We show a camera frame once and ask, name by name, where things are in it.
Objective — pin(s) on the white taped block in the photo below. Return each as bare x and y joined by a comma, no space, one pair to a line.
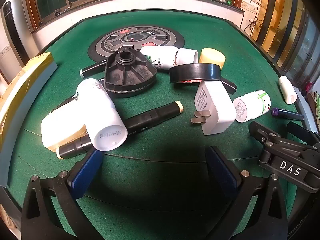
60,122

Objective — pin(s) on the large white plastic bottle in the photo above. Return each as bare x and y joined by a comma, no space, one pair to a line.
105,115

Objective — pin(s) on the black marker pale green cap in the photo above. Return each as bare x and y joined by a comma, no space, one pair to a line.
91,69

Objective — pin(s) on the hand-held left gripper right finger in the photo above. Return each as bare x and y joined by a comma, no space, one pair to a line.
222,172

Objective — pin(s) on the wooden glass-door cabinet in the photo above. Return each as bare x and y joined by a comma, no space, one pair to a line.
287,17

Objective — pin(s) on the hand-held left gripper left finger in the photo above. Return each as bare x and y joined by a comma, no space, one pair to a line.
85,175

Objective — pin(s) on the small white tube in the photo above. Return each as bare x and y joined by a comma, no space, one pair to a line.
287,90

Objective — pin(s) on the small white green-label bottle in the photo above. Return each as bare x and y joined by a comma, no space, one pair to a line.
252,105

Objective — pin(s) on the white tower air conditioner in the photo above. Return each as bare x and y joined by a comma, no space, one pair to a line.
15,25

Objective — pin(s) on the white charger plug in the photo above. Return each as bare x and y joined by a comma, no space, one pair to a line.
215,110

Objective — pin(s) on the black fan-shaped plastic part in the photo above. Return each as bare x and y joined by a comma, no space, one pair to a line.
130,77

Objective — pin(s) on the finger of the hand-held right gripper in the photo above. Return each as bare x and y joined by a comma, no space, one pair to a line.
275,140
305,132

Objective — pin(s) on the black tape roll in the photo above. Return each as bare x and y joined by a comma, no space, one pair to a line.
195,71

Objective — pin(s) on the green bottle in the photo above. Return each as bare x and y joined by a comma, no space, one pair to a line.
228,3

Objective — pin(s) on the round grey control panel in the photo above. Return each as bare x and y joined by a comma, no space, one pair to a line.
130,36

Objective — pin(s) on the white bottle with paper sleeve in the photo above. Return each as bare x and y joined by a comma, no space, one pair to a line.
160,55

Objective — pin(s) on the yellow taped storage box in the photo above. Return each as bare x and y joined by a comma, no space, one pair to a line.
27,80

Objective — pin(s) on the purple capped black tube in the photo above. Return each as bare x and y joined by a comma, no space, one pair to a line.
287,113

